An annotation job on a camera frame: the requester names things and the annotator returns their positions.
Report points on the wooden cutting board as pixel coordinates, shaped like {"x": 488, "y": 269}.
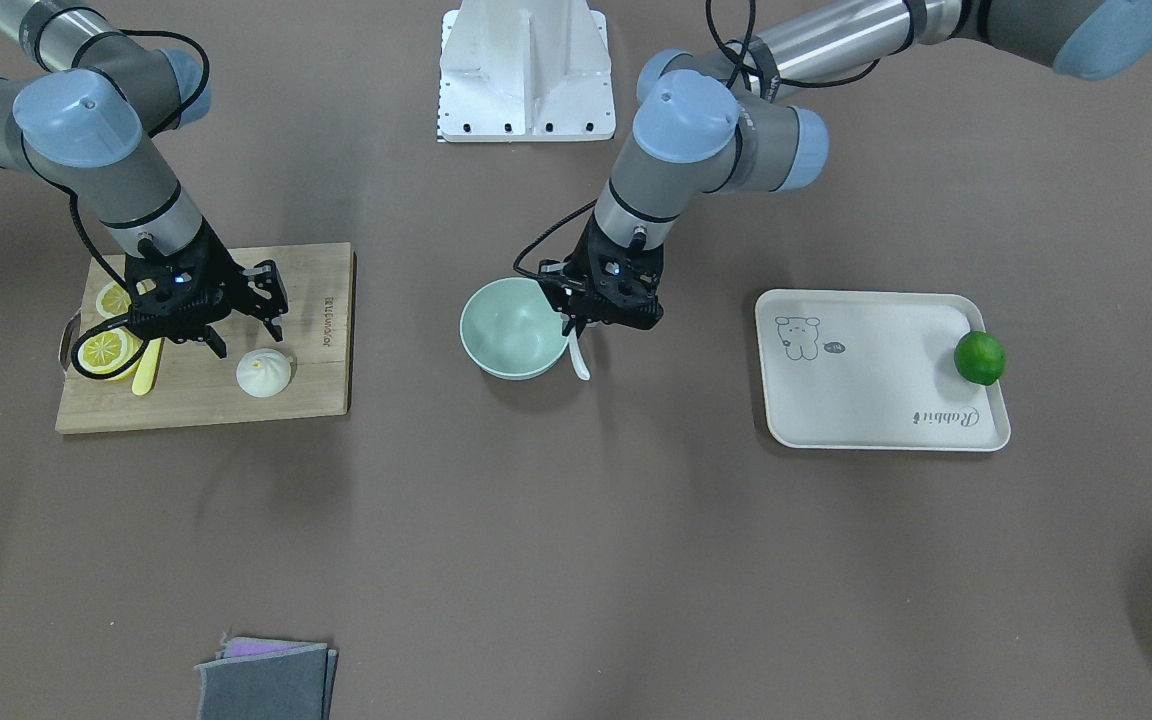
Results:
{"x": 195, "y": 388}

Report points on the grey folded cloth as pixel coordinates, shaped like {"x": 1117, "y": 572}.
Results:
{"x": 258, "y": 678}

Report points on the lemon slice stack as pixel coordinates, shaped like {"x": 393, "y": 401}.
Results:
{"x": 110, "y": 356}

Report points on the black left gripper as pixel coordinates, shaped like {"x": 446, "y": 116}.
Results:
{"x": 584, "y": 266}

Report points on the cream rabbit tray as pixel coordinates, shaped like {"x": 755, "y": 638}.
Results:
{"x": 875, "y": 370}

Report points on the yellow plastic knife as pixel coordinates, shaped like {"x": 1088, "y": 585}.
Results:
{"x": 146, "y": 372}

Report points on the white ceramic spoon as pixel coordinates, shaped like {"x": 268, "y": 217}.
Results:
{"x": 578, "y": 363}

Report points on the lemon slice near handle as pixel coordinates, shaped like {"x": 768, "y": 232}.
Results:
{"x": 113, "y": 300}

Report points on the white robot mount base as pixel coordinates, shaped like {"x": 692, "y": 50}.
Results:
{"x": 525, "y": 71}

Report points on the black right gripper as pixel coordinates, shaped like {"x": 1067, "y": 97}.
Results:
{"x": 224, "y": 272}

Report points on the white steamed bun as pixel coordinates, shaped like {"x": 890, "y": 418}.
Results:
{"x": 264, "y": 372}

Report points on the green lime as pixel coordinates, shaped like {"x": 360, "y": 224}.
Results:
{"x": 979, "y": 358}

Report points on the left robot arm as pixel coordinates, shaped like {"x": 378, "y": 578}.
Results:
{"x": 711, "y": 123}

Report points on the mint green bowl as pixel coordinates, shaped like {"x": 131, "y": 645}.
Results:
{"x": 509, "y": 329}

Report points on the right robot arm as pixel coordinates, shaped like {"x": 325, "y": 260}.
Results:
{"x": 87, "y": 126}

